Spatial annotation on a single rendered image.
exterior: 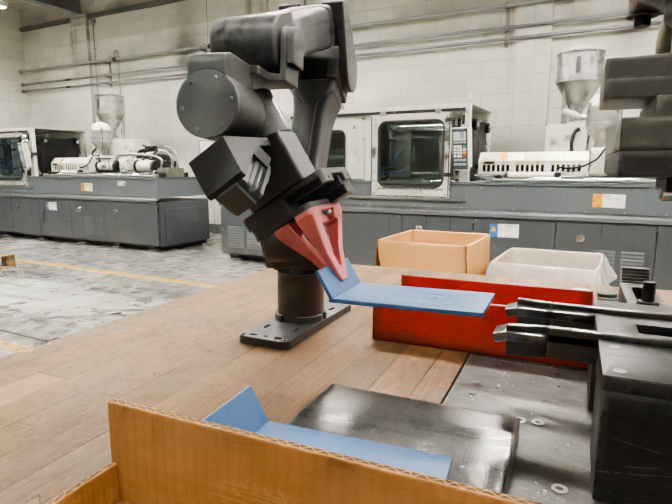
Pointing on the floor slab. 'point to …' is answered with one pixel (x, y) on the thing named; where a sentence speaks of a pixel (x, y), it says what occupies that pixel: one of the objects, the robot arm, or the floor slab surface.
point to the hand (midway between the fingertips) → (338, 273)
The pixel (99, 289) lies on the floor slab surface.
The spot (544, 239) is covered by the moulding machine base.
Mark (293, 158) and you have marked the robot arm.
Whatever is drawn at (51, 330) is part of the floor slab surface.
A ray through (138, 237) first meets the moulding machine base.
